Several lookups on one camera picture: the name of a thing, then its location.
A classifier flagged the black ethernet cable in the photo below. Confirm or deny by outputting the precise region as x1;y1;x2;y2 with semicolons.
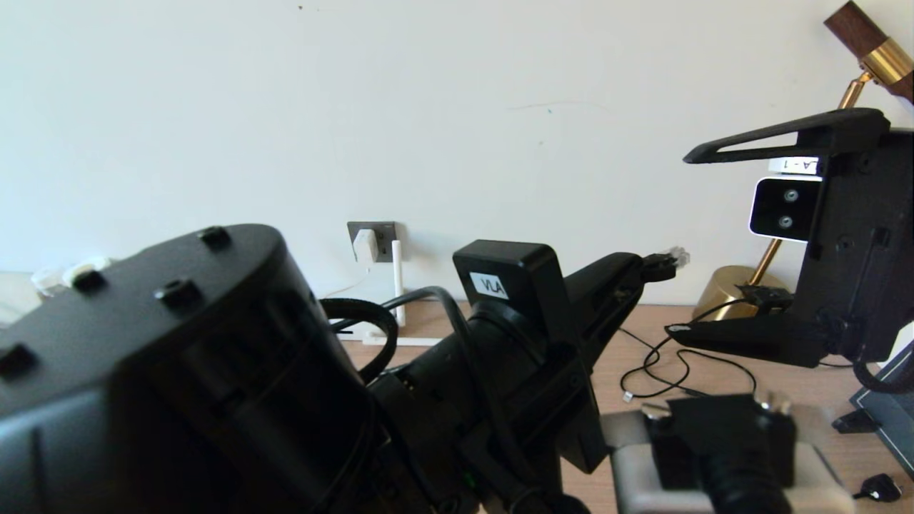
332;246;690;500

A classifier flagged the thin white adapter cable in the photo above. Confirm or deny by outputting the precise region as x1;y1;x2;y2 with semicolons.
321;263;372;301

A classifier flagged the white wifi router with antennas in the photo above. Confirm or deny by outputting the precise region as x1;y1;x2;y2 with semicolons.
336;241;445;348

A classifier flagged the black power plug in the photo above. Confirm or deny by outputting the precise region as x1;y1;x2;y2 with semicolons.
853;473;903;502

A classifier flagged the brass desk lamp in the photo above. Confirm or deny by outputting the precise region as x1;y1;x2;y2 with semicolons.
693;0;914;322

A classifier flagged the white toilet paper roll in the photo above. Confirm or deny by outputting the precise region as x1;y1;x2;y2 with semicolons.
61;256;111;288

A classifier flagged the small clear plastic container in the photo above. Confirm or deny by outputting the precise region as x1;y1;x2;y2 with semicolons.
30;268;66;295

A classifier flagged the black inline cord switch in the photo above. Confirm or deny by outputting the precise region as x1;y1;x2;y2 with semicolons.
735;284;795;316

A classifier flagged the black usb charging cable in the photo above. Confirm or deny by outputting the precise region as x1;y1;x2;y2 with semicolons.
618;327;758;402

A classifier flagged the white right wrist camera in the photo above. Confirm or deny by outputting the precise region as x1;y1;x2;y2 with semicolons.
748;156;823;243

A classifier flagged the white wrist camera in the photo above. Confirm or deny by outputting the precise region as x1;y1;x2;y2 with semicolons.
611;391;858;514
748;156;823;243

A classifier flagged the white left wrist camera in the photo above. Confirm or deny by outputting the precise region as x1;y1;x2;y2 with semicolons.
611;391;858;514

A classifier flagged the grey wall power socket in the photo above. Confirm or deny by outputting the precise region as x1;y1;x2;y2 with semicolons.
348;221;398;263

